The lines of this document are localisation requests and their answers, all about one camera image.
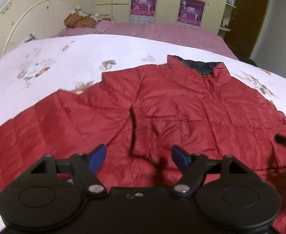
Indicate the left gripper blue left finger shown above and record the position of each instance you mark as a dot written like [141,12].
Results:
[84,170]

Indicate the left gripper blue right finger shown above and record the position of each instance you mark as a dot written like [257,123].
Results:
[193,168]

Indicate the red down jacket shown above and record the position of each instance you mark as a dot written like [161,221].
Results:
[139,114]

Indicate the floral white quilt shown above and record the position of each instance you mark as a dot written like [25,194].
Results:
[44,197]

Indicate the brown wooden door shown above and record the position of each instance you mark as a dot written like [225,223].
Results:
[245,24]

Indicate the brown patterned pillow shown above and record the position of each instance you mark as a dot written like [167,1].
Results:
[79,18]

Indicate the cream corner shelf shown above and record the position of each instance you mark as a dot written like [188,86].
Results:
[224,26]

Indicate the purple poster lower right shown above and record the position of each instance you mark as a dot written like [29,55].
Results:
[190,12]

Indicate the cream wooden headboard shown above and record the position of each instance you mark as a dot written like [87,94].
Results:
[23,20]

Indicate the cream wardrobe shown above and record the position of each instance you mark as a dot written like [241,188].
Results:
[166,12]

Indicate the purple poster lower left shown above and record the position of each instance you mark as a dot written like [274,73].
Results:
[142,11]

